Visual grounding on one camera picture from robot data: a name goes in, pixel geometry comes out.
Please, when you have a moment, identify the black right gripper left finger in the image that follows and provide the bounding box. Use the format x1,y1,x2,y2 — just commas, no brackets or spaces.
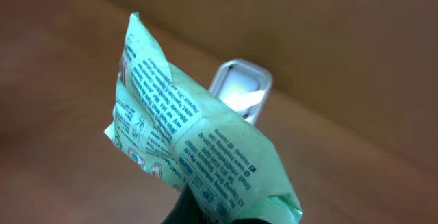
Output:
162,185,205,224

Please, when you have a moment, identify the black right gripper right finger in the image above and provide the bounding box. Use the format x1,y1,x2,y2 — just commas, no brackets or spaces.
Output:
231,218,270,224

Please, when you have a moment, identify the teal tissue packet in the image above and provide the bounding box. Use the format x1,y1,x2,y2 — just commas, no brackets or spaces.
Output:
105,12,303,223

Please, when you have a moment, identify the white barcode scanner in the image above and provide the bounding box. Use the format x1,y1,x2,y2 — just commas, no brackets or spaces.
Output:
209,58,273,125

